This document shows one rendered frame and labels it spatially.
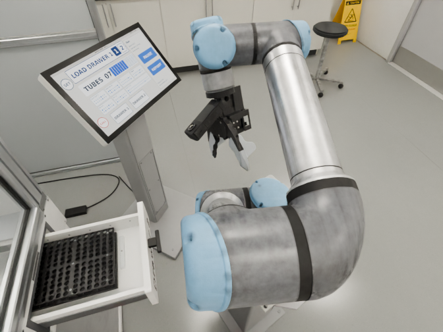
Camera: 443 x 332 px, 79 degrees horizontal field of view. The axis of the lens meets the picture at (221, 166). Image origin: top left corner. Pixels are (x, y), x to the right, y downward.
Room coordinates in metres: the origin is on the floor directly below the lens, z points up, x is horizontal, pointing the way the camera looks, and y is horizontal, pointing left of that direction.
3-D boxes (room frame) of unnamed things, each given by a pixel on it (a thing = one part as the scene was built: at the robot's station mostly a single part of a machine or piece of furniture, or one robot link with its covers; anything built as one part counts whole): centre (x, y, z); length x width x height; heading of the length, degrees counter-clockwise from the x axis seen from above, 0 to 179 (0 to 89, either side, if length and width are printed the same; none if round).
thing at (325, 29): (2.83, -1.07, 0.31); 0.59 x 0.56 x 0.62; 15
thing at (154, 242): (0.37, 0.20, 0.91); 0.07 x 0.04 x 0.01; 16
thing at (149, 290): (0.37, 0.22, 0.87); 0.29 x 0.02 x 0.11; 16
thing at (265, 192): (0.44, -0.13, 1.00); 0.13 x 0.12 x 0.14; 95
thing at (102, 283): (0.31, 0.42, 0.87); 0.22 x 0.18 x 0.06; 106
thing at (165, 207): (1.03, 0.42, 0.51); 0.50 x 0.45 x 1.02; 64
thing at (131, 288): (0.31, 0.43, 0.86); 0.40 x 0.26 x 0.06; 106
